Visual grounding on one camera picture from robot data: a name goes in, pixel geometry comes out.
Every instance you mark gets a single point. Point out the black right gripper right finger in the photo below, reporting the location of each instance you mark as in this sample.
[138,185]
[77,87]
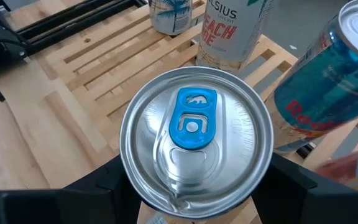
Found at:
[306,205]

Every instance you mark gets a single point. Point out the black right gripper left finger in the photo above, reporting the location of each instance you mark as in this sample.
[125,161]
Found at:
[73,205]

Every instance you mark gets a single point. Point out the Spindrift grapefruit can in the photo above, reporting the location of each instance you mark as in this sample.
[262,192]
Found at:
[353,168]

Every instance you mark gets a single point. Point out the blue silver Red Bull can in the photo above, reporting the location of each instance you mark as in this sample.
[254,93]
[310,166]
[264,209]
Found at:
[322,93]
[197,140]

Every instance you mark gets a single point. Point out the silver blue-palm Celsius can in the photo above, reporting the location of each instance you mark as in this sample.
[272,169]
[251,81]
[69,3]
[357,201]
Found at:
[172,15]

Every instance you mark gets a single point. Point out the white red-print Celsius can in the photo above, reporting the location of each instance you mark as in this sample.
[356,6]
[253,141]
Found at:
[228,31]

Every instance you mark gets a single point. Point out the wooden slatted shelf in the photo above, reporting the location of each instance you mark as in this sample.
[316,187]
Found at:
[129,62]

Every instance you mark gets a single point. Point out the black aluminium table frame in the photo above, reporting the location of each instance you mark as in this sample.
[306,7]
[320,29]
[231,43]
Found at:
[73,21]

